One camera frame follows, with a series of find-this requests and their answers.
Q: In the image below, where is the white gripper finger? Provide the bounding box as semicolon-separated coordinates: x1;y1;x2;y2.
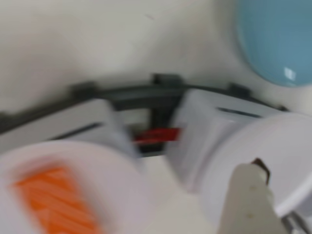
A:
216;163;287;234

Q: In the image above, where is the blue round dish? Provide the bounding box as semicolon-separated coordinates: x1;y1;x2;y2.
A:
234;0;312;88

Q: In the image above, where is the orange salmon toy sushi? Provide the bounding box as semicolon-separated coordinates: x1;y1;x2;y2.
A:
9;167;103;234

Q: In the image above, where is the grey circular toy train track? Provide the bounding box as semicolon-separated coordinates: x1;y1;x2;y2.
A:
0;73;288;156

